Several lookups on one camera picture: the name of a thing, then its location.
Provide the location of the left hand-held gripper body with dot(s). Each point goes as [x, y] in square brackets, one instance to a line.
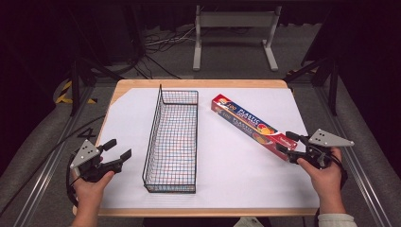
[84, 154]

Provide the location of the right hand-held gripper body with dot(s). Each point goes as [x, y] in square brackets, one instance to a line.
[327, 139]

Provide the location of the red plastic wrap box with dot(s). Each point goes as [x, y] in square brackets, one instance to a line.
[249, 124]

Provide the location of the person's left hand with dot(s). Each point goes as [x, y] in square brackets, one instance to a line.
[90, 194]

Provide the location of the person's right hand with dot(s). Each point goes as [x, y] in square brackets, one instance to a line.
[327, 183]

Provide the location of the black tripod stand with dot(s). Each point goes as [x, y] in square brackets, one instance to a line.
[75, 85]
[332, 85]

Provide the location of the yellow black floor tape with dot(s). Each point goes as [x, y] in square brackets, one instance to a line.
[64, 94]

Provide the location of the white paper sheet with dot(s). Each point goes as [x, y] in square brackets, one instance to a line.
[227, 176]

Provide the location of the white paper scrap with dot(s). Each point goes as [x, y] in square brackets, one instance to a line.
[249, 222]

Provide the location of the grey metal stand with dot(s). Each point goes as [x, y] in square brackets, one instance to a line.
[235, 19]

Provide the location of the aluminium floor rail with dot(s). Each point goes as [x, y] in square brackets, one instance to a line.
[41, 176]
[356, 176]

